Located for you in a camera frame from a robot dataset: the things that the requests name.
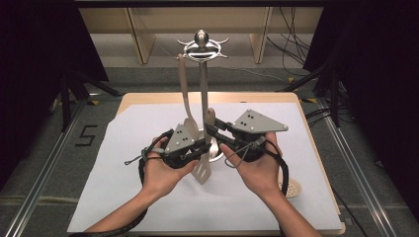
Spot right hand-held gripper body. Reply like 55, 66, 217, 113
226, 109, 290, 162

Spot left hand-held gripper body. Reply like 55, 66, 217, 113
161, 122, 199, 170

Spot metal utensil stand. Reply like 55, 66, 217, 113
177, 29, 230, 163

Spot beige perforated skimmer spoon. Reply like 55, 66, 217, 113
277, 177, 302, 199

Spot person's left hand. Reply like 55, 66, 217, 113
141, 136, 201, 200

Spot person's right hand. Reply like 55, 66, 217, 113
219, 131, 285, 202

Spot white table sheet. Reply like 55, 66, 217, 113
67, 102, 344, 233

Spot black stand legs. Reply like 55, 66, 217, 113
58, 69, 124, 133
276, 63, 344, 128

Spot wooden shelf unit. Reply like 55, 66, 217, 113
77, 7, 324, 65

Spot dark curtain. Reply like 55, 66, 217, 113
301, 0, 419, 226
0, 0, 110, 192

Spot thin white floor cable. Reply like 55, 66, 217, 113
209, 63, 292, 84

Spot black floor cables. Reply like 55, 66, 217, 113
304, 106, 334, 128

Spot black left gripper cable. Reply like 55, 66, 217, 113
67, 128, 176, 237

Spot hanging black cables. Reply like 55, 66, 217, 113
266, 7, 318, 77

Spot aluminium floor rail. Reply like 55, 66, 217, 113
3, 98, 89, 237
316, 97, 400, 237

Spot black floor cable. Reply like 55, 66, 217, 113
330, 187, 371, 237

